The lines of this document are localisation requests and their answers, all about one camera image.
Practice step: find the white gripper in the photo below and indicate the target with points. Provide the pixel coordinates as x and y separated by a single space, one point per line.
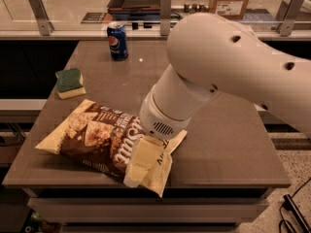
157 119

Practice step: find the brown chip bag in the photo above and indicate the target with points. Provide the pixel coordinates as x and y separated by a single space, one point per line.
103 138

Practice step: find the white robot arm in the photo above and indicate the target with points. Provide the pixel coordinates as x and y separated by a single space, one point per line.
209 55

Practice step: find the blue pepsi can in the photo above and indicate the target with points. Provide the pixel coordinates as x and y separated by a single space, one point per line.
117 40

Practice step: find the green yellow sponge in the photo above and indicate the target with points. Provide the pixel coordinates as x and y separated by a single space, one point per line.
70 83

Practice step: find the black power strip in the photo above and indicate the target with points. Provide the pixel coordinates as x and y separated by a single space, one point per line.
290 205

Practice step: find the cardboard box with label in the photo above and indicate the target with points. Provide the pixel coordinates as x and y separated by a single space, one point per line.
229 0

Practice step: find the middle metal glass bracket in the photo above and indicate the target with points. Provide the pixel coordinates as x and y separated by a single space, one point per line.
165 15

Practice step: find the metal glass bracket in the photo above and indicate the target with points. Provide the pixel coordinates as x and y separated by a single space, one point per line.
43 22
286 27
165 15

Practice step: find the left metal glass bracket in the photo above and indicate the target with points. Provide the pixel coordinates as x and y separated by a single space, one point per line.
43 22

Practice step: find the right metal glass bracket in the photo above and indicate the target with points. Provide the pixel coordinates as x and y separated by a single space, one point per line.
286 27

